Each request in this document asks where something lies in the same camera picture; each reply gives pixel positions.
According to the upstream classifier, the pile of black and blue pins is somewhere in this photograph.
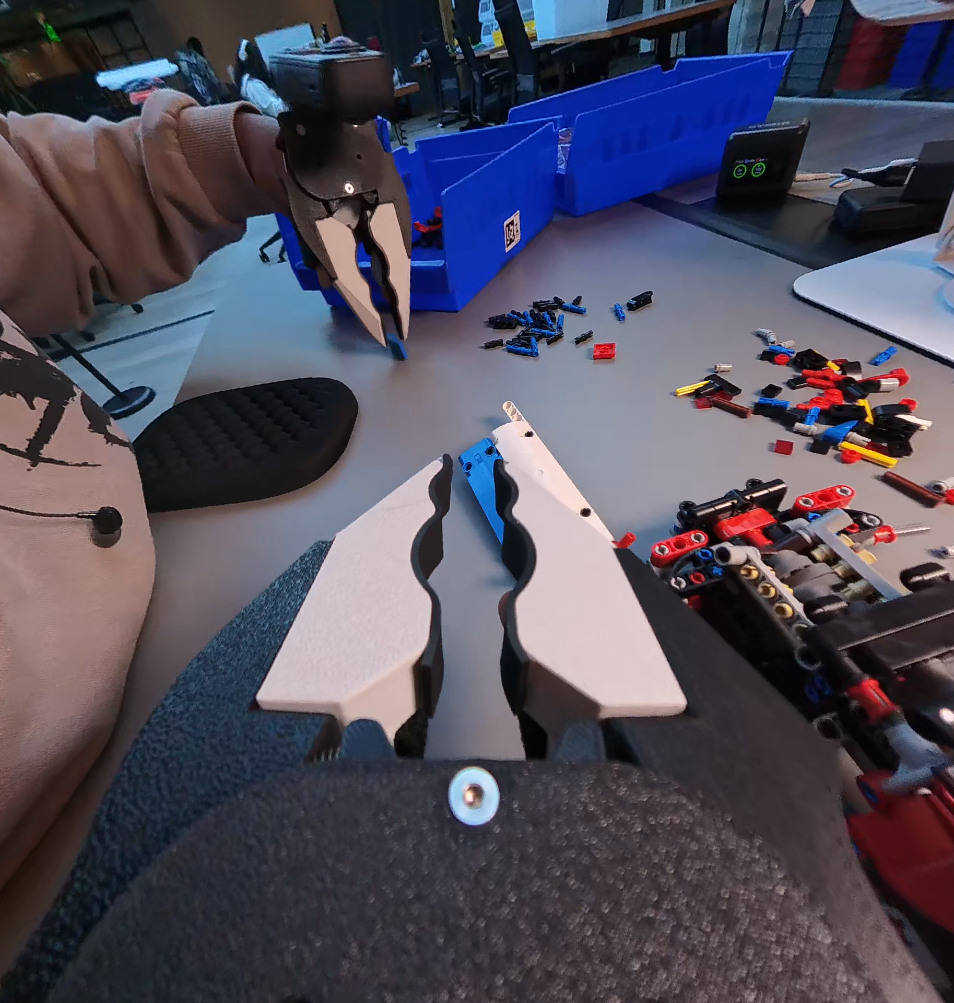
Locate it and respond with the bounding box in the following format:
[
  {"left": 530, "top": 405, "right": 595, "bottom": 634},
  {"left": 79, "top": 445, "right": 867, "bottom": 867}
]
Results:
[{"left": 483, "top": 294, "right": 589, "bottom": 360}]

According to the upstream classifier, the black chair armrest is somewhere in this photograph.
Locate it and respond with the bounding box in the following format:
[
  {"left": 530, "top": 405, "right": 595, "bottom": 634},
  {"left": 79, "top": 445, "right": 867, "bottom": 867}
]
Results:
[{"left": 132, "top": 376, "right": 360, "bottom": 514}]

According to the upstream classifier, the person's beige sweatshirt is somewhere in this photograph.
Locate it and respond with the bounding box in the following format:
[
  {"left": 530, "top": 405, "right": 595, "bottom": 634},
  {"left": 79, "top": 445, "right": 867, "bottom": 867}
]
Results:
[{"left": 0, "top": 290, "right": 158, "bottom": 918}]

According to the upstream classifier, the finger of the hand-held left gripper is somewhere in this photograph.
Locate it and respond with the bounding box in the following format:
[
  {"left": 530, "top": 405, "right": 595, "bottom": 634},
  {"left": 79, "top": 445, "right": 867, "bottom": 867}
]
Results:
[
  {"left": 364, "top": 204, "right": 412, "bottom": 342},
  {"left": 314, "top": 218, "right": 390, "bottom": 347}
]

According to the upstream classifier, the partly built lego car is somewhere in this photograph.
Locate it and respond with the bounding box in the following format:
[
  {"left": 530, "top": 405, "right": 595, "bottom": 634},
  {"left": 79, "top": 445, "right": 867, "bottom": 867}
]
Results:
[{"left": 616, "top": 478, "right": 954, "bottom": 922}]

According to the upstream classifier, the black device with screen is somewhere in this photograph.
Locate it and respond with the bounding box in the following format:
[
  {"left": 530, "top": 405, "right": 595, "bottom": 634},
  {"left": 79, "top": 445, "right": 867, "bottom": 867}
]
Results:
[{"left": 715, "top": 118, "right": 813, "bottom": 206}]

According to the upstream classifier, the black clip microphone with cable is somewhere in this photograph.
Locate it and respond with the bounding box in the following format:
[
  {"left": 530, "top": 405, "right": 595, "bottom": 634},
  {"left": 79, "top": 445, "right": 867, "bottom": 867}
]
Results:
[{"left": 0, "top": 494, "right": 125, "bottom": 550}]

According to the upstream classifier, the black office chair base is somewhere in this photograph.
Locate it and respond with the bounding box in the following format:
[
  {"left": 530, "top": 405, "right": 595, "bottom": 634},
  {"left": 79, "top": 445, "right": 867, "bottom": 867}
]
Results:
[{"left": 34, "top": 309, "right": 215, "bottom": 418}]

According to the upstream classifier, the black office chair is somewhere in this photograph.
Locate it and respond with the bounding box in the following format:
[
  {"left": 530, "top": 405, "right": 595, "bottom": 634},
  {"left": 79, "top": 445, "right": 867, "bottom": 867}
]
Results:
[{"left": 453, "top": 0, "right": 540, "bottom": 130}]

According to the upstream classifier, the pile of loose lego pieces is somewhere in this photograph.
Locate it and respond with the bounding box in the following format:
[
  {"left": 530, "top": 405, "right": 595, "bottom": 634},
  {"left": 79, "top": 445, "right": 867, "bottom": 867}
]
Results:
[{"left": 673, "top": 328, "right": 936, "bottom": 471}]

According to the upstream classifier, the white monitor stand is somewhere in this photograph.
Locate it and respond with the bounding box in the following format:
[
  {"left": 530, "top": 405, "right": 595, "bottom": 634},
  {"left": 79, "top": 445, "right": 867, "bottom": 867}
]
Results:
[{"left": 792, "top": 129, "right": 954, "bottom": 373}]

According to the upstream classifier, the white and blue lego panel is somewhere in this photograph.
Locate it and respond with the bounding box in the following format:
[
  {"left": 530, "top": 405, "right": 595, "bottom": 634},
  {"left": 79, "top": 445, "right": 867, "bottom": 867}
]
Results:
[{"left": 457, "top": 400, "right": 619, "bottom": 550}]

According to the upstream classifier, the long blue plastic bin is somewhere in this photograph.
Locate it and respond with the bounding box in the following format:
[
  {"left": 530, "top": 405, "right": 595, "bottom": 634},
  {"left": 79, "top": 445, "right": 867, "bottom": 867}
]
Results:
[{"left": 508, "top": 51, "right": 795, "bottom": 219}]

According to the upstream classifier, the person's left forearm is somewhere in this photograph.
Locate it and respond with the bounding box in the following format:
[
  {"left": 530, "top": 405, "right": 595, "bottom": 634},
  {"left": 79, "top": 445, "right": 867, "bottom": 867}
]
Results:
[{"left": 0, "top": 88, "right": 290, "bottom": 334}]

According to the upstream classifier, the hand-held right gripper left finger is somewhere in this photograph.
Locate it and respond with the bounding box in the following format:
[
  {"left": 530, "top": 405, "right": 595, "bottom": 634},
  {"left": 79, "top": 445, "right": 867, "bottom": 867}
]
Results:
[{"left": 256, "top": 453, "right": 454, "bottom": 747}]

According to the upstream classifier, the stack of storage bins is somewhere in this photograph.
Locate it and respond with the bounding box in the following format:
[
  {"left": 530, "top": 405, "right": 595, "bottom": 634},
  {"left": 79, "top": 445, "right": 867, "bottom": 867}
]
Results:
[{"left": 782, "top": 0, "right": 954, "bottom": 99}]

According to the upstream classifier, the black charger box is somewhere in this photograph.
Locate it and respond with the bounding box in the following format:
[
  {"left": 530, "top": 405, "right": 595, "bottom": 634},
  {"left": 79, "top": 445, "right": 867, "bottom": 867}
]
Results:
[{"left": 833, "top": 139, "right": 954, "bottom": 240}]

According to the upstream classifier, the brown lego axle connector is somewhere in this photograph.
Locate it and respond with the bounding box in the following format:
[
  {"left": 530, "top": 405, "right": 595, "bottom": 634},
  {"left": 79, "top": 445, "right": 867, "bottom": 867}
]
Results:
[{"left": 884, "top": 470, "right": 945, "bottom": 506}]

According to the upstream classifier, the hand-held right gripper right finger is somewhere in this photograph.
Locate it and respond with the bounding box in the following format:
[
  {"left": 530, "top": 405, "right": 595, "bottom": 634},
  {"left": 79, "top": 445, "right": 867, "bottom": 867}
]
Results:
[{"left": 492, "top": 458, "right": 689, "bottom": 759}]

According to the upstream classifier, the blue bin with square tag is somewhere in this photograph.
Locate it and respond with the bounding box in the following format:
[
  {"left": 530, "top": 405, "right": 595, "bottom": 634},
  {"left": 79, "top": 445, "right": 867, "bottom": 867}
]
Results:
[{"left": 275, "top": 116, "right": 564, "bottom": 314}]

